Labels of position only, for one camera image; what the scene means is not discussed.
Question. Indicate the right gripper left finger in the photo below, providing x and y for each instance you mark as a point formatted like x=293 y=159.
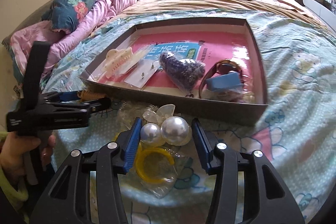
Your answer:
x=66 y=197

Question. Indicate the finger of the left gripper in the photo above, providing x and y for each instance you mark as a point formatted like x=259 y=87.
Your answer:
x=59 y=96
x=74 y=106

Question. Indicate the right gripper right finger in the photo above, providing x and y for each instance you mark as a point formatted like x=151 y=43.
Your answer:
x=267 y=199

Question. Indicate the pearl hair ornament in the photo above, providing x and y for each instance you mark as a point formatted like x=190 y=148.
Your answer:
x=163 y=127

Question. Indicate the yellow rings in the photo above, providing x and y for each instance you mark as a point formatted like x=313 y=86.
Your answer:
x=157 y=166

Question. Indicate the dark blue bead bag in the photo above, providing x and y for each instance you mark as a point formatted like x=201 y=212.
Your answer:
x=184 y=73

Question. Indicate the left hand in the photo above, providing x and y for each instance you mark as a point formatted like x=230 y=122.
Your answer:
x=12 y=153

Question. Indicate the cream hair claw clip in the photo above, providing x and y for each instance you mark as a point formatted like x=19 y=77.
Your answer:
x=114 y=59

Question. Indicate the small clear earring bag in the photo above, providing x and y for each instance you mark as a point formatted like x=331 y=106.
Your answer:
x=142 y=73

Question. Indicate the pink quilt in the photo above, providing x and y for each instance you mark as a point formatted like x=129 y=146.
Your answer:
x=22 y=40

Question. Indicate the blue floral pillow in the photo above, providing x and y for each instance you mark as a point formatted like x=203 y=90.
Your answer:
x=65 y=15

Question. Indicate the pink book in tray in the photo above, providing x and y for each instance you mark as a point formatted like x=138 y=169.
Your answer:
x=204 y=46

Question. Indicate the hello kitty bed sheet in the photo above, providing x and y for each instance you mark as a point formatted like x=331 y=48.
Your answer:
x=297 y=130

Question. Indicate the blue small box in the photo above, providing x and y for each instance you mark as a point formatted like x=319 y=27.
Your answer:
x=224 y=82

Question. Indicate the dark shallow box tray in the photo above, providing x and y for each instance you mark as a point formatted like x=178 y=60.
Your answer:
x=234 y=106

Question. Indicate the tan bed blanket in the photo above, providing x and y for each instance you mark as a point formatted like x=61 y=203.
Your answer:
x=286 y=8

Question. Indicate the white dressing table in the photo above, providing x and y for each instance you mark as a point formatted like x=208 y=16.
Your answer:
x=320 y=10

